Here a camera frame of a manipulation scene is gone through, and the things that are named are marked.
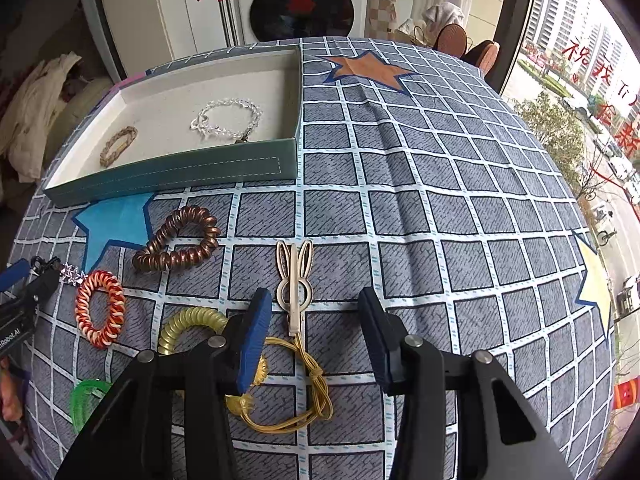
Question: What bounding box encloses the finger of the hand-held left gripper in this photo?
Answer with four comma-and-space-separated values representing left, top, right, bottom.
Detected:
0, 259, 29, 292
5, 271, 61, 313

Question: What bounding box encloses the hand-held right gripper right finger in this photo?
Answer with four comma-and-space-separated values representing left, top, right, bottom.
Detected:
357, 287, 576, 480

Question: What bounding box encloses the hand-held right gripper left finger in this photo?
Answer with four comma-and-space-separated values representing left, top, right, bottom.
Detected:
55, 287, 273, 480

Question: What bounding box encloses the black keychain with star charm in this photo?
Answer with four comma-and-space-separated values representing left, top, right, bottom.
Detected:
31, 256, 87, 287

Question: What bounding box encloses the red white spiral hair tie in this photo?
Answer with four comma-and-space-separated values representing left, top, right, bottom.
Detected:
75, 270, 126, 350

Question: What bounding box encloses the beige rabbit hair clip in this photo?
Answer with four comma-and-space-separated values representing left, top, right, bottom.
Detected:
276, 240, 314, 337

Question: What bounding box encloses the yellow cord amber hair tie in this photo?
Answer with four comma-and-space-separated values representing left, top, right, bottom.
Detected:
225, 336, 333, 433

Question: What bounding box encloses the yellow spiral hair tie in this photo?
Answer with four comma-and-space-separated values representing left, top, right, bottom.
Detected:
158, 308, 232, 357

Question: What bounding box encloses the green translucent bangle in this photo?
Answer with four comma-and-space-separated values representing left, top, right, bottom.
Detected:
69, 379, 113, 436

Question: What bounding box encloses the brown spiral hair tie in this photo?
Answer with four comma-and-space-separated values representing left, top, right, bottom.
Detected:
132, 205, 221, 274

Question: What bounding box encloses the white shallow tray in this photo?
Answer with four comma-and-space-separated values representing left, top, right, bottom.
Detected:
42, 44, 304, 207

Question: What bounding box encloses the grid star printed tablecloth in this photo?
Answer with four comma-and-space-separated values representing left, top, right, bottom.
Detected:
10, 35, 618, 480

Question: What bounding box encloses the beige clothing pile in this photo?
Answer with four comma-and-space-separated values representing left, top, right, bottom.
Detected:
0, 52, 83, 183

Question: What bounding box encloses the brown round chair back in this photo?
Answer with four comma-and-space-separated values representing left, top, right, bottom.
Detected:
434, 24, 468, 58
465, 40, 501, 78

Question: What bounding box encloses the white cabinet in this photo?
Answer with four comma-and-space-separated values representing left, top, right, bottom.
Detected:
150, 0, 236, 58

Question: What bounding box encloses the beige bag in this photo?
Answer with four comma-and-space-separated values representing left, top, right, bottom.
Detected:
397, 17, 436, 48

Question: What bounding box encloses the white cloth on chair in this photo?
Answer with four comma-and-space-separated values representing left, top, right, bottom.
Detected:
422, 2, 466, 36

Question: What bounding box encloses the checkered hanging cloth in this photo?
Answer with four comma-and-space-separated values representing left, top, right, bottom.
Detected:
367, 0, 401, 36

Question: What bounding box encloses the braided beige bracelet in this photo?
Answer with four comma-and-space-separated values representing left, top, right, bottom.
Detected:
99, 126, 138, 167

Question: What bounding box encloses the red handled mop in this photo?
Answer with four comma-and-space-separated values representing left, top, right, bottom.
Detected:
196, 0, 241, 48

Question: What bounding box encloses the dark window frame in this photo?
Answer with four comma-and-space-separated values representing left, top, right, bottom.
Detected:
482, 0, 538, 96

